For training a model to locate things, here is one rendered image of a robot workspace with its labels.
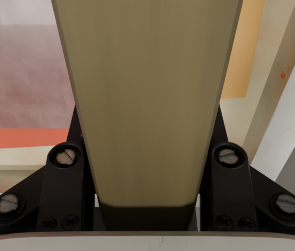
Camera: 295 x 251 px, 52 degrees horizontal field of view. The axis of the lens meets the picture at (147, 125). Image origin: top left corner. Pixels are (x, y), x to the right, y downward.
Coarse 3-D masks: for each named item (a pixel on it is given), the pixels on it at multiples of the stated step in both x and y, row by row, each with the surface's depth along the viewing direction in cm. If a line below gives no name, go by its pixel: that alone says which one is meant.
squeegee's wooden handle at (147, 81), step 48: (96, 0) 4; (144, 0) 4; (192, 0) 4; (240, 0) 4; (96, 48) 5; (144, 48) 5; (192, 48) 5; (96, 96) 5; (144, 96) 5; (192, 96) 5; (96, 144) 6; (144, 144) 6; (192, 144) 6; (96, 192) 9; (144, 192) 8; (192, 192) 8
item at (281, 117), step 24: (288, 24) 25; (288, 48) 25; (288, 72) 25; (264, 96) 30; (288, 96) 26; (264, 120) 30; (288, 120) 28; (264, 144) 31; (288, 144) 31; (264, 168) 34; (0, 192) 38
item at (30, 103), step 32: (0, 0) 23; (32, 0) 23; (0, 32) 25; (32, 32) 25; (0, 64) 28; (32, 64) 28; (64, 64) 28; (0, 96) 31; (32, 96) 31; (64, 96) 31; (0, 128) 34; (32, 128) 34; (64, 128) 34
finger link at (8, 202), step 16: (80, 128) 11; (80, 144) 11; (32, 176) 10; (16, 192) 9; (32, 192) 9; (0, 208) 9; (16, 208) 9; (32, 208) 9; (0, 224) 9; (16, 224) 9
